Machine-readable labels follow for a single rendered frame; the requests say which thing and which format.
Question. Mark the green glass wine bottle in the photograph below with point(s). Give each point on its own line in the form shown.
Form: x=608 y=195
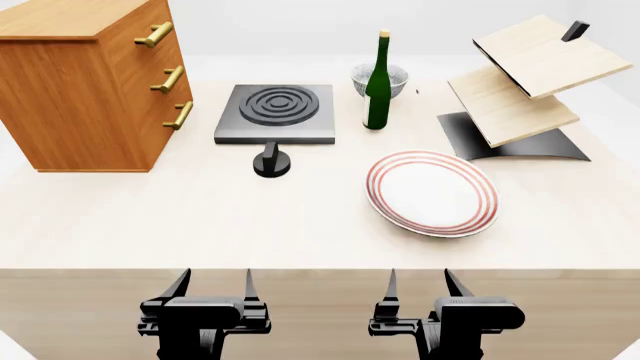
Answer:
x=377 y=93

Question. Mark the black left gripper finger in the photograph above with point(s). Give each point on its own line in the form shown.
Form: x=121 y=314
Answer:
x=251 y=287
x=178 y=285

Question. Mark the wooden drawer cabinet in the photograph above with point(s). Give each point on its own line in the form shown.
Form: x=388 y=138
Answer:
x=75 y=105

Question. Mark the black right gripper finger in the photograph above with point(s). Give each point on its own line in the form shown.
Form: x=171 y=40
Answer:
x=391 y=287
x=457 y=285

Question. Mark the grey patterned ceramic bowl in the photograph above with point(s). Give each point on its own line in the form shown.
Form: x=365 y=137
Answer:
x=397 y=80

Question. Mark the two-tier wooden shelf rack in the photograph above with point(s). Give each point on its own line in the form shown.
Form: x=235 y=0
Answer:
x=520 y=97

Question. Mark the grey electric stove plate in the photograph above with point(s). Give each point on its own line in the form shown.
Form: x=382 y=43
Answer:
x=277 y=112

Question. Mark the white plate with red rings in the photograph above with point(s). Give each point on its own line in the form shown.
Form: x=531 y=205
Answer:
x=432 y=193

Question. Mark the black stove knob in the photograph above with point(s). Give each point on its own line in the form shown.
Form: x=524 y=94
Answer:
x=271 y=162

